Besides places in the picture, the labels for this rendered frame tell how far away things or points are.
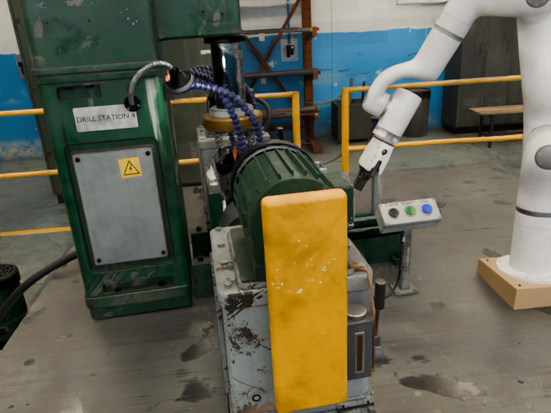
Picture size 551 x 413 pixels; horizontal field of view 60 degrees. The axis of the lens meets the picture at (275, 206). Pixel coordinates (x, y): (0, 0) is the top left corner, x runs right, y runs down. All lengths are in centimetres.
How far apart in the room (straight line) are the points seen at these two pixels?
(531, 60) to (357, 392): 94
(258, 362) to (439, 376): 48
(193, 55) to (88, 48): 335
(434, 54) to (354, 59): 527
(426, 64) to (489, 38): 538
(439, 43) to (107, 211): 102
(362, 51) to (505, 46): 174
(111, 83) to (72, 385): 74
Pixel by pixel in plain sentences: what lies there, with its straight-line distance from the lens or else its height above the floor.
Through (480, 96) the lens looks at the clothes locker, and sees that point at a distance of 690.
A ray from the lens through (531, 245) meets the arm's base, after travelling 154.
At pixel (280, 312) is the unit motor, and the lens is 78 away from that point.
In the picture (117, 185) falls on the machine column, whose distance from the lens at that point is 134.
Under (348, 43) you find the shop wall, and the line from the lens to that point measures 668.
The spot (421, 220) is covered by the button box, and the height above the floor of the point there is 105.
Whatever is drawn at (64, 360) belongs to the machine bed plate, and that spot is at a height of 80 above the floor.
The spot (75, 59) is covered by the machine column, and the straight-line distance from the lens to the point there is 129.
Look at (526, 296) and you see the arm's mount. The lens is 152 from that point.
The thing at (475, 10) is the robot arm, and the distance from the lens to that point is 147.
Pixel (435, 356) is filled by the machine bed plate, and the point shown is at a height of 80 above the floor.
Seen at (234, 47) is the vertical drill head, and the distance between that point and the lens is 141.
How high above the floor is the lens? 160
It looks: 22 degrees down
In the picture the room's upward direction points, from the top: 3 degrees counter-clockwise
